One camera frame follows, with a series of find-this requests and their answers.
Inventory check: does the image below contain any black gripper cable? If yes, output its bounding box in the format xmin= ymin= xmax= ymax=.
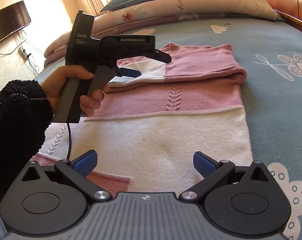
xmin=66 ymin=122 xmax=73 ymax=161

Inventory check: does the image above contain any black fuzzy sleeve forearm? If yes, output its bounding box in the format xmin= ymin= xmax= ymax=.
xmin=0 ymin=80 xmax=53 ymax=202

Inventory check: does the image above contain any blue floral bed sheet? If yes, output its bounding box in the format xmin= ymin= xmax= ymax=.
xmin=0 ymin=17 xmax=302 ymax=240

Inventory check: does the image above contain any white power strip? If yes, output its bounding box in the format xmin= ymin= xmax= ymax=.
xmin=19 ymin=46 xmax=32 ymax=61

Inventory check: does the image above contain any black wall television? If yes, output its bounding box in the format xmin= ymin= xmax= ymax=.
xmin=0 ymin=1 xmax=32 ymax=42

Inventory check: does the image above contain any folded pink floral quilt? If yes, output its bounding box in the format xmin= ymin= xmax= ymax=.
xmin=43 ymin=0 xmax=283 ymax=68

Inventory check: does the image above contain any pink and cream knit sweater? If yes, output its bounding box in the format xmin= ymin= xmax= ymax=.
xmin=34 ymin=43 xmax=252 ymax=194

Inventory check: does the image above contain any person's left hand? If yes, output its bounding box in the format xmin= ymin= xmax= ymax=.
xmin=40 ymin=64 xmax=112 ymax=118

